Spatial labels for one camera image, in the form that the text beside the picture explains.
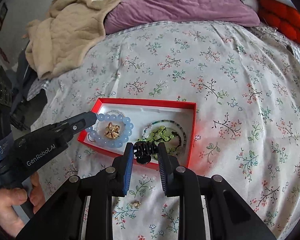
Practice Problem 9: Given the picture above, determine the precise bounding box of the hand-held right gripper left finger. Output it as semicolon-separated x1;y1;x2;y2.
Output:
16;142;135;240

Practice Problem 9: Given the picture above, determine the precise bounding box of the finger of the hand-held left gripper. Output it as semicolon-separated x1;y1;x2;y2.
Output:
50;112;98;143

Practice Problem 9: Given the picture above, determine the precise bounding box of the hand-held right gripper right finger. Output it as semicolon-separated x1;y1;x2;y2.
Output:
156;142;277;240

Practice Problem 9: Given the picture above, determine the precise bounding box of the black hair clip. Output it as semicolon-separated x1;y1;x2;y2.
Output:
132;141;158;165

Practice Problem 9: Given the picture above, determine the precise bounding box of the blue bead bracelet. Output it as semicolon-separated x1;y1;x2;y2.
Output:
86;114;134;152

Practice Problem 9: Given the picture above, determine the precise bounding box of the clear bead bracelet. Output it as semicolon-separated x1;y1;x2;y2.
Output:
89;109;127;142

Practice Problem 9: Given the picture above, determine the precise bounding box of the green silver bead bracelet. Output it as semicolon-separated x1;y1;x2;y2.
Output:
142;120;188;153

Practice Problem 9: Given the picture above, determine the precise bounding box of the red cardboard box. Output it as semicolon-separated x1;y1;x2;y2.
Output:
77;98;197;172

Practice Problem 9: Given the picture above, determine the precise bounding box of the person's left hand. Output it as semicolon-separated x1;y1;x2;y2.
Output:
0;173;45;238

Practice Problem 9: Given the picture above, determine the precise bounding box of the gold hair clip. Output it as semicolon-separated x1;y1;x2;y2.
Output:
104;122;122;139

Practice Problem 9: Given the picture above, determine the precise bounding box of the dark furniture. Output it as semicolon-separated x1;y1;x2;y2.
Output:
10;50;45;130

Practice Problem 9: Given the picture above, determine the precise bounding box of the beige quilted blanket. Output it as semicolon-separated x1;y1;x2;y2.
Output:
24;0;132;80

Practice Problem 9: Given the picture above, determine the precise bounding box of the floral bed sheet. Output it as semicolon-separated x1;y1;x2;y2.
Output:
31;21;300;240

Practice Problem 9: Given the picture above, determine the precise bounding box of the purple pillow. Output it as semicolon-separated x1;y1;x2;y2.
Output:
104;0;260;35

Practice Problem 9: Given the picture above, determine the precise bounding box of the orange plush toy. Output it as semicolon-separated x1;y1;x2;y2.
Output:
257;0;300;44

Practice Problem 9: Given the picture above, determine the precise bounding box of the wall picture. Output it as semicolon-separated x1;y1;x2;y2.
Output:
0;2;8;30
0;42;10;64

